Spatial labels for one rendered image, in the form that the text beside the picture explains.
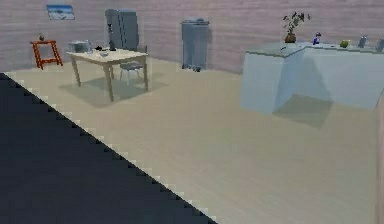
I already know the gray toaster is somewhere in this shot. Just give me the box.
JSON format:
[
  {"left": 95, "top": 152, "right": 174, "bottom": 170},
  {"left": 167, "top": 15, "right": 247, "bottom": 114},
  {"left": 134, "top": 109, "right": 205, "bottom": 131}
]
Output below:
[{"left": 68, "top": 40, "right": 93, "bottom": 54}]

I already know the gray fridge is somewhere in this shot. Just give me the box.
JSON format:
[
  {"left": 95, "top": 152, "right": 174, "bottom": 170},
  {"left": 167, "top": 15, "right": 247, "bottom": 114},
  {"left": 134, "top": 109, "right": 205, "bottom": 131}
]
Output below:
[{"left": 104, "top": 8, "right": 140, "bottom": 52}]

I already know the beige wooden table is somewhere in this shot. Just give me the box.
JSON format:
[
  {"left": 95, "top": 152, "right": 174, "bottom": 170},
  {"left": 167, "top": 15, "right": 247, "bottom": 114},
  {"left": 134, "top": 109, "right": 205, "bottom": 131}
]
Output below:
[{"left": 65, "top": 48, "right": 150, "bottom": 103}]

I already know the blue framed picture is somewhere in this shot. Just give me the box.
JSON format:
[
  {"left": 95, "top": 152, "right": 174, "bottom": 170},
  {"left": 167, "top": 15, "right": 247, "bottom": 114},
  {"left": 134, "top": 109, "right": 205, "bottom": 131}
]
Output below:
[{"left": 46, "top": 4, "right": 76, "bottom": 21}]

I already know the red wooden side table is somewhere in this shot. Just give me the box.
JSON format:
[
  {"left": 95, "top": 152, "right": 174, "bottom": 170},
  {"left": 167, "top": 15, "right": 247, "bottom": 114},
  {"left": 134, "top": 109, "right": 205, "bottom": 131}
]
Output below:
[{"left": 29, "top": 39, "right": 64, "bottom": 71}]

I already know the gray chair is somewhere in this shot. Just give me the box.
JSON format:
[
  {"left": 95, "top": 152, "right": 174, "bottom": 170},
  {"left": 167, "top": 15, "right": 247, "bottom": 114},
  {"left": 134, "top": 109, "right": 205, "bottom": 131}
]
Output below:
[{"left": 119, "top": 45, "right": 148, "bottom": 86}]

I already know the gray garbage wheelie bin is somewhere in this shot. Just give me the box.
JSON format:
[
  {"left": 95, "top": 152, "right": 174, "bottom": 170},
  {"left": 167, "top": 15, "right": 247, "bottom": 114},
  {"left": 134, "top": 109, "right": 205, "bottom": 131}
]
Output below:
[{"left": 180, "top": 17, "right": 211, "bottom": 73}]

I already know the potted house plant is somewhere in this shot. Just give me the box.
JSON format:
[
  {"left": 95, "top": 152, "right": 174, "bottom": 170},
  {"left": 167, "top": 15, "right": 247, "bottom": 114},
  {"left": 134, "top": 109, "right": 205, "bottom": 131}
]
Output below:
[{"left": 282, "top": 11, "right": 312, "bottom": 44}]

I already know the pale blue kitchen counter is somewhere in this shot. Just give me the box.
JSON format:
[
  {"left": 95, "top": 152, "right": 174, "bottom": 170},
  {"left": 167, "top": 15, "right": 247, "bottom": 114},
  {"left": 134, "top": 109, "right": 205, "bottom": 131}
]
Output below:
[{"left": 239, "top": 41, "right": 384, "bottom": 116}]

